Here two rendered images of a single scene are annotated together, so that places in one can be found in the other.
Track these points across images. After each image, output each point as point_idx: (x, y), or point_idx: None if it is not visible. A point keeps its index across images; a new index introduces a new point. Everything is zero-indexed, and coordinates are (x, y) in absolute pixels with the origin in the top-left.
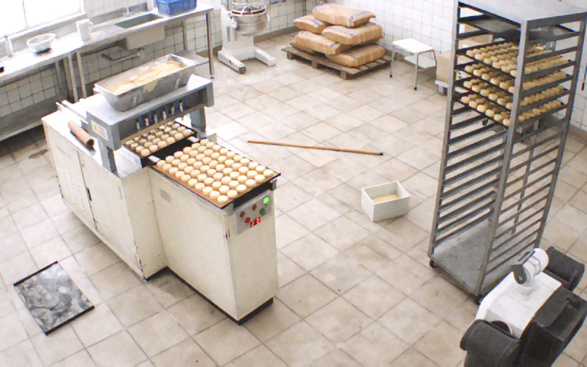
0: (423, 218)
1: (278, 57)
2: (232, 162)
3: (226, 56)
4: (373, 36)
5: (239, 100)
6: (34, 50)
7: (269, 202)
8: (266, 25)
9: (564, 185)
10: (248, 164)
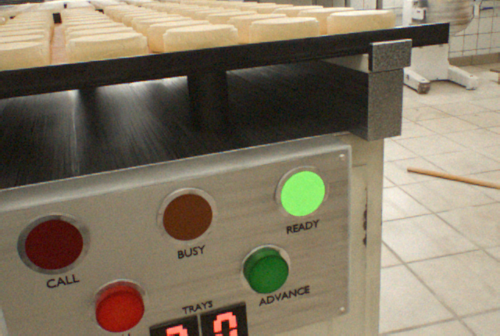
0: None
1: (483, 82)
2: (214, 8)
3: (404, 70)
4: None
5: (409, 119)
6: None
7: (330, 220)
8: (470, 43)
9: None
10: (274, 11)
